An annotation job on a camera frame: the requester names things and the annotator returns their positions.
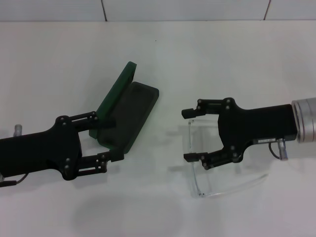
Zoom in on right gripper silver plug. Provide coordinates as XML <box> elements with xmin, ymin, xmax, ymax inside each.
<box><xmin>277</xmin><ymin>138</ymin><xmax>289</xmax><ymax>161</ymax></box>

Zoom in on green glasses case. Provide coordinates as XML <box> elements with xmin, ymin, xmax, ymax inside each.
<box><xmin>88</xmin><ymin>61</ymin><xmax>160</xmax><ymax>154</ymax></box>

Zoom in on clear white glasses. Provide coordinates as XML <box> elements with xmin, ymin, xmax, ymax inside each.
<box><xmin>181</xmin><ymin>119</ymin><xmax>270</xmax><ymax>199</ymax></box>

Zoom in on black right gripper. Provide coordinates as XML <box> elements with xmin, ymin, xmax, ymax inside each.
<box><xmin>181</xmin><ymin>97</ymin><xmax>299</xmax><ymax>170</ymax></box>

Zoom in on right gripper thin black cable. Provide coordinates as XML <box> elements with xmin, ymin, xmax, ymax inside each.
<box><xmin>268</xmin><ymin>142</ymin><xmax>281</xmax><ymax>159</ymax></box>

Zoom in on left gripper thin black cable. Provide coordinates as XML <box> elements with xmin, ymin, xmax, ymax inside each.
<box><xmin>0</xmin><ymin>172</ymin><xmax>28</xmax><ymax>188</ymax></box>

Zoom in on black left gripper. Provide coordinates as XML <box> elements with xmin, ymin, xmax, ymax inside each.
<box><xmin>0</xmin><ymin>111</ymin><xmax>124</xmax><ymax>181</ymax></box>

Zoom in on gripper thin black cable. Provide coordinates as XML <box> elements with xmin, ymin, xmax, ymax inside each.
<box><xmin>268</xmin><ymin>142</ymin><xmax>281</xmax><ymax>159</ymax></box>
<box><xmin>0</xmin><ymin>172</ymin><xmax>28</xmax><ymax>188</ymax></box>

